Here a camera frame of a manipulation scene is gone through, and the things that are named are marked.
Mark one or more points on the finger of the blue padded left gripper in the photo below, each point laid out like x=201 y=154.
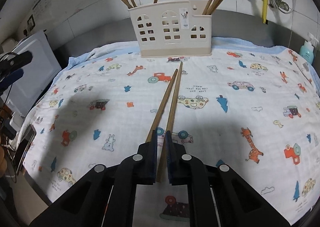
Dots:
x=18 y=61
x=10 y=79

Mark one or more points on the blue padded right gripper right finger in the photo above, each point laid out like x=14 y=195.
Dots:
x=171 y=158

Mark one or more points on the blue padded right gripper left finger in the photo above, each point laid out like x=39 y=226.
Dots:
x=152 y=158

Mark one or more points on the person left hand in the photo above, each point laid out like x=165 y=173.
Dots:
x=3 y=162

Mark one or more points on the white microwave oven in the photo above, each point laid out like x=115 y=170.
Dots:
x=38 y=74

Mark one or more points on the black smartphone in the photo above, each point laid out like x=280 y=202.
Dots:
x=23 y=148

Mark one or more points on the cartoon print white cloth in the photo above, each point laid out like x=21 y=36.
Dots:
x=253 y=108

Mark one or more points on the beige plastic utensil holder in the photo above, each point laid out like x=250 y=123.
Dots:
x=172 y=29

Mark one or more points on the teal soap pump bottle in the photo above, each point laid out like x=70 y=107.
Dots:
x=307 y=49

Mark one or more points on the steel water valve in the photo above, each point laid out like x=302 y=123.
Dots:
x=280 y=5

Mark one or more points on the wall power socket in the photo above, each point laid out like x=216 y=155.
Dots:
x=30 y=23

